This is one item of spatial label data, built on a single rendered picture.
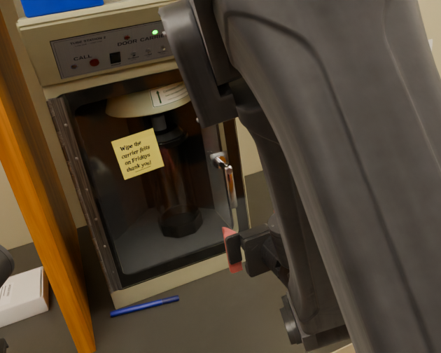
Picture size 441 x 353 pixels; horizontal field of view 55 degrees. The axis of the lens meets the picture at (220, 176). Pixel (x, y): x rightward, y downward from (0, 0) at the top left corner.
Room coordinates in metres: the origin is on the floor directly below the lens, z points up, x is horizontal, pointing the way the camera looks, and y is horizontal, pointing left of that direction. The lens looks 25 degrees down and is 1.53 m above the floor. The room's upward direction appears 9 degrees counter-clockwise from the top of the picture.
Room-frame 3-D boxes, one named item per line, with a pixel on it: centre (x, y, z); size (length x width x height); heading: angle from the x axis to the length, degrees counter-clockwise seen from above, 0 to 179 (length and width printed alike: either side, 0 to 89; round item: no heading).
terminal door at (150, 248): (0.72, 0.10, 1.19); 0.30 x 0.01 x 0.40; 107
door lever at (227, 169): (0.73, -0.01, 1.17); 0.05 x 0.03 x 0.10; 17
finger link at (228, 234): (0.56, -0.02, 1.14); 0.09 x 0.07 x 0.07; 18
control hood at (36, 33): (0.68, 0.09, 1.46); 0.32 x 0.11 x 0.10; 108
